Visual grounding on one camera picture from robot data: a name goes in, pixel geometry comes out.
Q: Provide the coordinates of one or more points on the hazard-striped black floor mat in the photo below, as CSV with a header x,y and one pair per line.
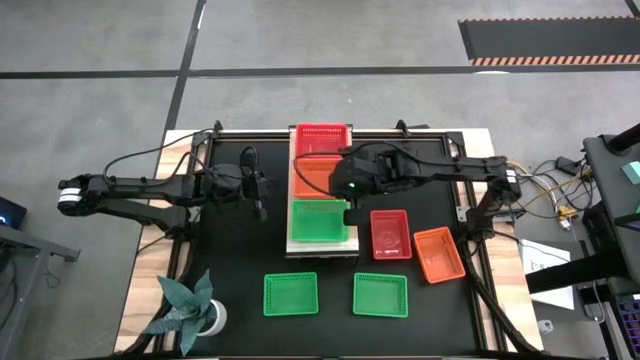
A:
x,y
550,40

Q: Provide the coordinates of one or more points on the red plastic basket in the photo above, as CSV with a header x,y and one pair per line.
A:
x,y
391,235
320,142

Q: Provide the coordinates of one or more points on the teal block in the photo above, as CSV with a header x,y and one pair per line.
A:
x,y
632,172

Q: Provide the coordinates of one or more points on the black power brick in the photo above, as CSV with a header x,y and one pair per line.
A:
x,y
567,165

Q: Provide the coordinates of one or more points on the black table mat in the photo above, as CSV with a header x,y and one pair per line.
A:
x,y
325,325

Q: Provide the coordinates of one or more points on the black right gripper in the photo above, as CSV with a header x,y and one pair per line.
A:
x,y
355,180

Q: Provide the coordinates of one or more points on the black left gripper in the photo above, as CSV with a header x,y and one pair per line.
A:
x,y
255,186

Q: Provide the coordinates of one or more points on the gray metal desk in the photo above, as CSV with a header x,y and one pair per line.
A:
x,y
25,245

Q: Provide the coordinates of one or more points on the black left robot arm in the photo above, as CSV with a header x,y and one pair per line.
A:
x,y
150,187

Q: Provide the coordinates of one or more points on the green plastic basket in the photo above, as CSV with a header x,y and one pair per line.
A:
x,y
380,295
320,222
290,295

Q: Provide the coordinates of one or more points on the potted plant white pot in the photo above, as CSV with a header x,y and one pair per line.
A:
x,y
187,310

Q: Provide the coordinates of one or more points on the white paper sign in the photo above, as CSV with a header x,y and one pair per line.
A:
x,y
532,250

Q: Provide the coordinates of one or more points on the dark laptop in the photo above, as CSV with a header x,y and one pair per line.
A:
x,y
12,212

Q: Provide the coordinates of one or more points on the backlit keyboard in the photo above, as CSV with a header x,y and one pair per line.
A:
x,y
631,320

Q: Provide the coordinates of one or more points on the orange plastic basket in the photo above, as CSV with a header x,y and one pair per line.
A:
x,y
439,255
312,177

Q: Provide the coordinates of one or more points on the gray equipment cart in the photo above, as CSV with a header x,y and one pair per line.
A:
x,y
607,170

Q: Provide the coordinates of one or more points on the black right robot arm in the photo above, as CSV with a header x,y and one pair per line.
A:
x,y
450,167

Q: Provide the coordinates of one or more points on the white power adapter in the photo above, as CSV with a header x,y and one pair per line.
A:
x,y
545,326

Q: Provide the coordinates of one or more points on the silver mounting bracket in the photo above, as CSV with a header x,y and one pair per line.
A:
x,y
462,213

